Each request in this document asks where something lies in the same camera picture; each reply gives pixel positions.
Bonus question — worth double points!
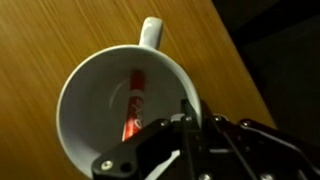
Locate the white ceramic mug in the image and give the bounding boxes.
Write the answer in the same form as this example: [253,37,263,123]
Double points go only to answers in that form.
[56,17,202,179]

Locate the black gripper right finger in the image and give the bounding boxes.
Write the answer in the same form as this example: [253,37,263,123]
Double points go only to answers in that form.
[201,101,320,180]

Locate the red marker pen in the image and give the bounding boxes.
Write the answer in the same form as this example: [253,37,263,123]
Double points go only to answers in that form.
[122,70,145,141]

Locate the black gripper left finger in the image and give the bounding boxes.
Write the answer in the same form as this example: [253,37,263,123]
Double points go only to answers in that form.
[91,99,198,180]

